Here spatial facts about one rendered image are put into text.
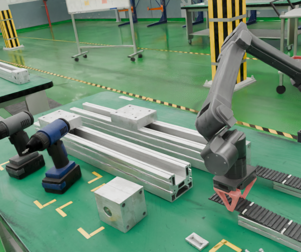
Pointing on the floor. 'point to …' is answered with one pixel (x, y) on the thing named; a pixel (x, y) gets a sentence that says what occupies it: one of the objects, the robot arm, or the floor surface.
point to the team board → (83, 5)
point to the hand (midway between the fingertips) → (236, 202)
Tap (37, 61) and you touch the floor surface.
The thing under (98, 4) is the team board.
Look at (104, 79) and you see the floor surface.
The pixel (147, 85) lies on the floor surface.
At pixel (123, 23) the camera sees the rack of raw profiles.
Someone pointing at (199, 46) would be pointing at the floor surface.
